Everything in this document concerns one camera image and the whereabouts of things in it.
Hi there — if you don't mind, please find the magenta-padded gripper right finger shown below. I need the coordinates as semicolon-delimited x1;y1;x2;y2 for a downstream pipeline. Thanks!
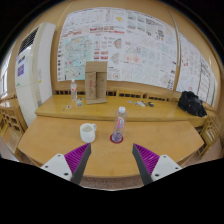
131;143;184;186

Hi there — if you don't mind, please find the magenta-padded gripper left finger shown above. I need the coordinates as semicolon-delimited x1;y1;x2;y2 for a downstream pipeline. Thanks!
40;142;92;186

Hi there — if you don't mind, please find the clear plastic water bottle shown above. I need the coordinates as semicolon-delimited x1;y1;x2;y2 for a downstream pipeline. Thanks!
111;106;128;144

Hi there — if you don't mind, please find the white ceramic mug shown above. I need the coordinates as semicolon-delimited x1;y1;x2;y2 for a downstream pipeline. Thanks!
79;122;98;144

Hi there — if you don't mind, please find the flat round red coaster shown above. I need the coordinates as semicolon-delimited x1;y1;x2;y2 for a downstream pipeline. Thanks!
109;133;125;145

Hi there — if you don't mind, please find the clear bottle with red label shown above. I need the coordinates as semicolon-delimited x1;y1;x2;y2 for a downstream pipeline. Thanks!
70;78;78;102

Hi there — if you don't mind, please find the wooden chair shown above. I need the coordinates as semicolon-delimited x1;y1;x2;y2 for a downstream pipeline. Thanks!
0;95;28;138
198;115;223;158

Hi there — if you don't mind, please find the black bag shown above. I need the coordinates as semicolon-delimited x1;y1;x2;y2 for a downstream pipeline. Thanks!
177;90;208;118

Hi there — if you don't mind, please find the brown cardboard stand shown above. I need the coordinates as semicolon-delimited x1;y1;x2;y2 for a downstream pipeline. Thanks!
84;60;109;105

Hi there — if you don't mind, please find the white standing air conditioner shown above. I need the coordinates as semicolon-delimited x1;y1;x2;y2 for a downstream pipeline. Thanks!
14;22;57;127

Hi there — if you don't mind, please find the printed wall poster panel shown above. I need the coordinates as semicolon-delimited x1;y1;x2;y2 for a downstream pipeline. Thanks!
175;32;218;107

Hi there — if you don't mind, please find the wide printed wall poster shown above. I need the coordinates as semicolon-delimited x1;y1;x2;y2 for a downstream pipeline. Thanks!
56;7;178;91

